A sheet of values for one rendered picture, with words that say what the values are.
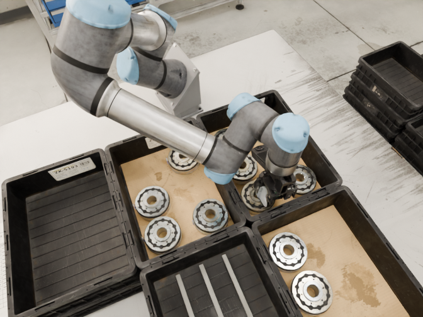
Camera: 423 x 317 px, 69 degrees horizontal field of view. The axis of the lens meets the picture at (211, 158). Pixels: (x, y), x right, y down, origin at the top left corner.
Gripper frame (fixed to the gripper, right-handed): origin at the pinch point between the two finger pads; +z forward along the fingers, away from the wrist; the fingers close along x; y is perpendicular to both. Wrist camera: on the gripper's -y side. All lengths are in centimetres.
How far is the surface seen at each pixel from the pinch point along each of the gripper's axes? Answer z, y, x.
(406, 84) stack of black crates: 37, -49, 107
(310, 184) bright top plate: -0.8, 2.2, 13.2
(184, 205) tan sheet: 2.0, -4.9, -25.1
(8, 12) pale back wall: 76, -274, -126
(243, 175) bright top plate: -0.8, -7.3, -4.8
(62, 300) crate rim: -8, 13, -59
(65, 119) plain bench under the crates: 15, -65, -62
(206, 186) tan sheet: 2.0, -9.0, -16.8
